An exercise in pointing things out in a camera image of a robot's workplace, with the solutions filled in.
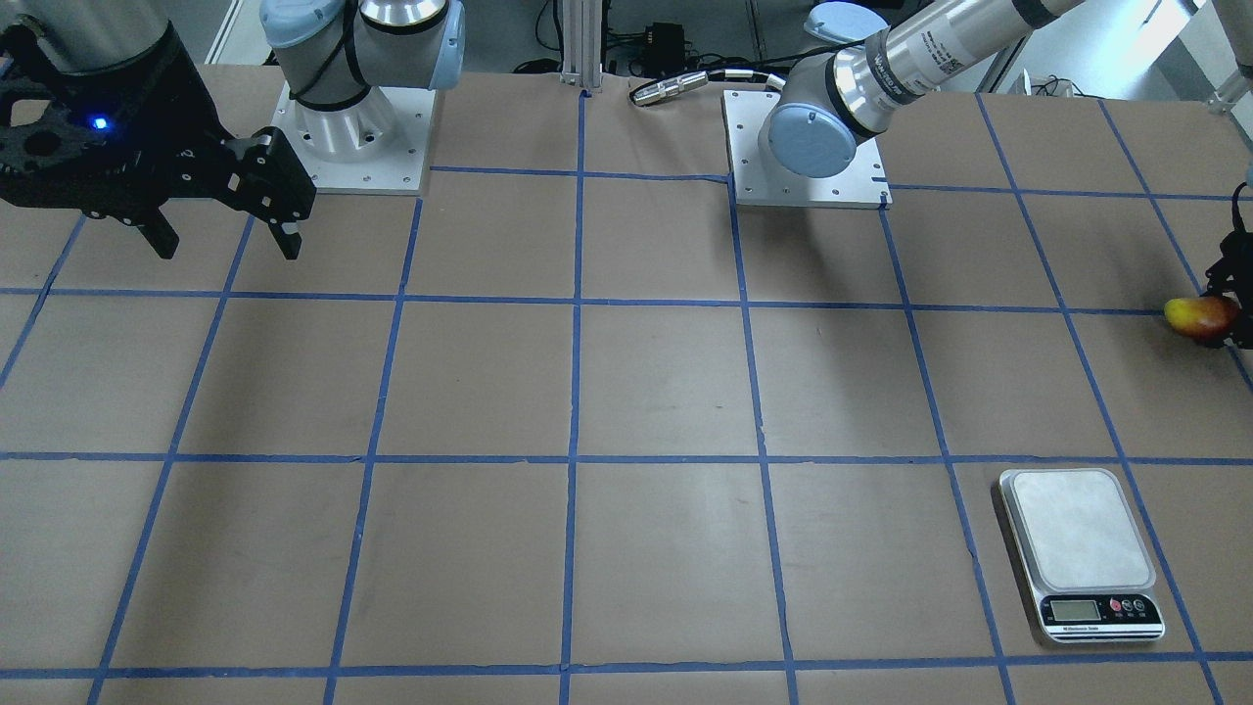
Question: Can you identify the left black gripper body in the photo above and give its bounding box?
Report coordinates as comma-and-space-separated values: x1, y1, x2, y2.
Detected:
1219, 229, 1252, 286

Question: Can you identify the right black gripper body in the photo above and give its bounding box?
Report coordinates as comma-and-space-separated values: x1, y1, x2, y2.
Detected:
3, 25, 316, 225

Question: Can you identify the aluminium frame post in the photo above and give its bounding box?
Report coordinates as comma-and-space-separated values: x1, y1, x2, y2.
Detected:
554, 1, 605, 96

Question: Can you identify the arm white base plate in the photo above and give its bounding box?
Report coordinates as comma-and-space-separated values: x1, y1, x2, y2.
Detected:
273, 85, 441, 197
723, 90, 892, 209

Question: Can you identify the silver metal connector plug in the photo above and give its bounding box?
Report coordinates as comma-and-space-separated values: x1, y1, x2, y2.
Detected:
629, 70, 709, 108

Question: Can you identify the silver digital kitchen scale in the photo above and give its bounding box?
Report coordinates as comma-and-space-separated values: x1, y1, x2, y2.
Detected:
997, 467, 1165, 645

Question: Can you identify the red yellow mango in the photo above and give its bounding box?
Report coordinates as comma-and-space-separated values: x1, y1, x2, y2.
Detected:
1162, 296, 1240, 343

